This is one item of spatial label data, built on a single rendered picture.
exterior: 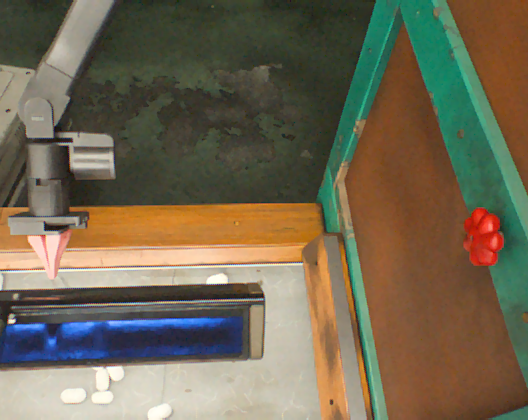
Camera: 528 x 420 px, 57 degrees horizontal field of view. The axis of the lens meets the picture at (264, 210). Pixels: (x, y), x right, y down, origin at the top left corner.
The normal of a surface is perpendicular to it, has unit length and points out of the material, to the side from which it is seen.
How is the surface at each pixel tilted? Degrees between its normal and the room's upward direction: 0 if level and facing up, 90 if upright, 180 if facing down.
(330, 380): 66
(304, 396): 0
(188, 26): 0
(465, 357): 90
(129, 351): 58
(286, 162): 0
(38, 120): 44
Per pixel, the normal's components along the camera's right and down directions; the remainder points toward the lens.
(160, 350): 0.10, 0.44
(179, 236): 0.07, -0.53
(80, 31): 0.18, 0.18
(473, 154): -0.99, 0.02
